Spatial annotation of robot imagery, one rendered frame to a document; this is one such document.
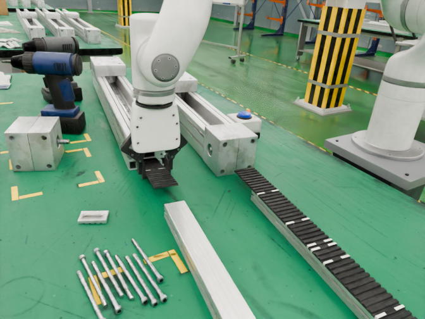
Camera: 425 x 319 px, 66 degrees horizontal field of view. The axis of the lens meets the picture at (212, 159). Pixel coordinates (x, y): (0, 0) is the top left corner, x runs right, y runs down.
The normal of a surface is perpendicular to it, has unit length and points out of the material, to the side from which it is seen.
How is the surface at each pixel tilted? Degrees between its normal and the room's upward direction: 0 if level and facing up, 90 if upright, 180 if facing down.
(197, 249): 0
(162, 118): 88
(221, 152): 90
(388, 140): 90
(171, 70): 96
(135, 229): 0
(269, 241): 0
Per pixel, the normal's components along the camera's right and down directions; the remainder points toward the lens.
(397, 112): -0.49, 0.37
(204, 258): 0.07, -0.89
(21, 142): 0.18, 0.46
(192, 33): 0.60, 0.36
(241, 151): 0.40, 0.44
